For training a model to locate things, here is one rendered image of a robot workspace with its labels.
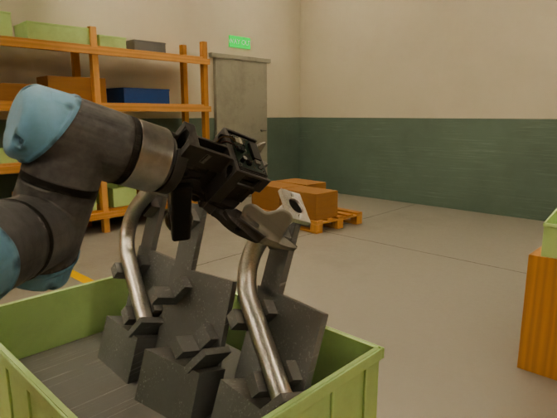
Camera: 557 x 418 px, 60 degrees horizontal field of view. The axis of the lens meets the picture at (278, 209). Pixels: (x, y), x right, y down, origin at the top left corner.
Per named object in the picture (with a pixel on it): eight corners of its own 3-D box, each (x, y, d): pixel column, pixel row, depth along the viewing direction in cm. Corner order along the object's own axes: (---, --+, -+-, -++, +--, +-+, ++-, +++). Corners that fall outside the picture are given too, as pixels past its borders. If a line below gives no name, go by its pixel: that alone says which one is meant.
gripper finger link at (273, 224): (316, 241, 59) (259, 194, 57) (285, 266, 62) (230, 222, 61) (319, 227, 62) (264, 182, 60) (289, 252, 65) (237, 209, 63)
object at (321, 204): (249, 217, 623) (248, 182, 614) (293, 209, 676) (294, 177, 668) (316, 234, 535) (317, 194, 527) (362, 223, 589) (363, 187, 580)
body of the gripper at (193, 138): (276, 184, 58) (191, 157, 50) (234, 225, 62) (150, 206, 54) (259, 139, 62) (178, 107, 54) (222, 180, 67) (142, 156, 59)
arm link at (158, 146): (113, 198, 52) (107, 143, 56) (151, 207, 55) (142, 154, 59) (147, 153, 48) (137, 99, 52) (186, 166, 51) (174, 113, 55)
